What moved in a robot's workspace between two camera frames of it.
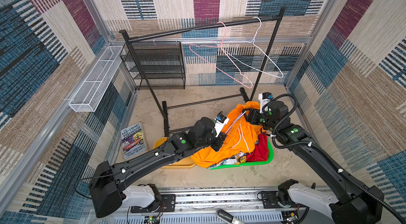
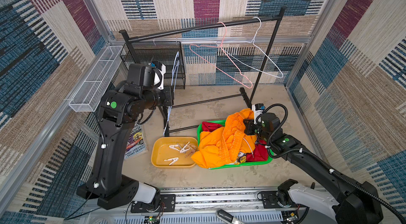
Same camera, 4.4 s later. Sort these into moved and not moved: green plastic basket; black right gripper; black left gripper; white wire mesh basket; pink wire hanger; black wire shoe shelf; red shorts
Moved: black right gripper; black left gripper
Not moved: pink wire hanger; red shorts; green plastic basket; white wire mesh basket; black wire shoe shelf
